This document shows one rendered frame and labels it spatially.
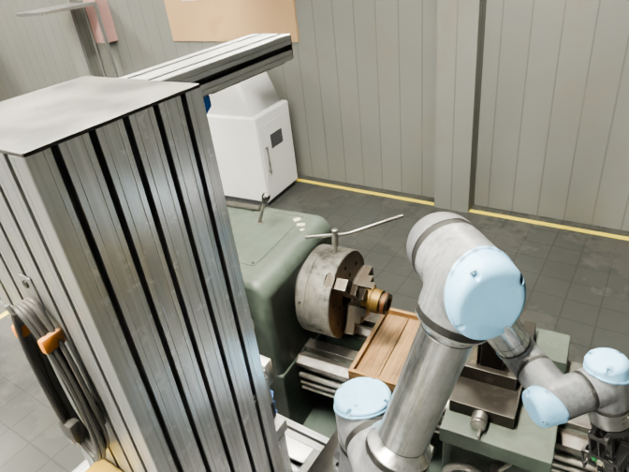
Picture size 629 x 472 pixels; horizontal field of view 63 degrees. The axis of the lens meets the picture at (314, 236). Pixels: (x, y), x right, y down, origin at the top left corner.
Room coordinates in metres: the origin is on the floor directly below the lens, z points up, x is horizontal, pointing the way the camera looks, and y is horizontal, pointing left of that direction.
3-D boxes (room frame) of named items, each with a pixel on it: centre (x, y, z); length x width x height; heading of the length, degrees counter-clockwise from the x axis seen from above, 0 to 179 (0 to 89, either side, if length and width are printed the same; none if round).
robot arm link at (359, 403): (0.70, -0.06, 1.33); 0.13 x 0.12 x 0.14; 10
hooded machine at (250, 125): (4.67, 0.51, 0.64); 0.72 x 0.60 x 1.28; 53
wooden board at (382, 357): (1.32, -0.28, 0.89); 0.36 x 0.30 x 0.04; 149
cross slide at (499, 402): (1.15, -0.52, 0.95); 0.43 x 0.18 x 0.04; 149
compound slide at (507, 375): (1.11, -0.46, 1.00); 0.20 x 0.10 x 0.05; 59
